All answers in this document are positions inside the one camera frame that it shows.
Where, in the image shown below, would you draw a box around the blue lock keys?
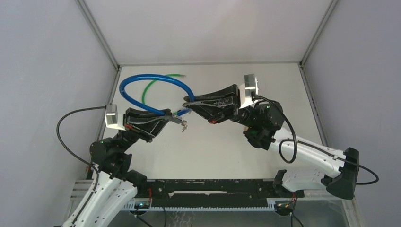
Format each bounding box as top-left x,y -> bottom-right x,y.
181,120 -> 188,132

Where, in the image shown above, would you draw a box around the green cable lock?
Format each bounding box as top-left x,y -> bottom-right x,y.
141,80 -> 187,114

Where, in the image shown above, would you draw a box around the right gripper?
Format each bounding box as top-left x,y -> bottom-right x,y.
182,85 -> 255,129

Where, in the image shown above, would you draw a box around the white cable duct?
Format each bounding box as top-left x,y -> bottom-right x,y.
121,201 -> 151,211

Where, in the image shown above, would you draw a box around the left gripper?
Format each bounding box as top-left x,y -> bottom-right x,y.
115,106 -> 173,154

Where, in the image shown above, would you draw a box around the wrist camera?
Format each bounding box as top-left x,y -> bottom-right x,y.
105,104 -> 125,131
238,74 -> 259,109

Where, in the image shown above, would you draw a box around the right camera cable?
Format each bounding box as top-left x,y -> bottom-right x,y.
250,95 -> 380,185

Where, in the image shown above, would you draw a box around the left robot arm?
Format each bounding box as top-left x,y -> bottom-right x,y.
56,104 -> 183,227

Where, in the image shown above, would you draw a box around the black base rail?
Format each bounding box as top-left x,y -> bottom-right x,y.
134,179 -> 294,210

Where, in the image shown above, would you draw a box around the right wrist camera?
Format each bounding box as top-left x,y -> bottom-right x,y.
238,74 -> 259,109

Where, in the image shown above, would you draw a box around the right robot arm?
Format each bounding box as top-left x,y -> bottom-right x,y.
183,85 -> 359,200

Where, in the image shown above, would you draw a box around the blue cable lock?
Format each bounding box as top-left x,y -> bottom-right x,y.
119,74 -> 196,117

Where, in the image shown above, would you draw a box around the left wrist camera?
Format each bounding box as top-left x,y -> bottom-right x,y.
105,104 -> 125,131

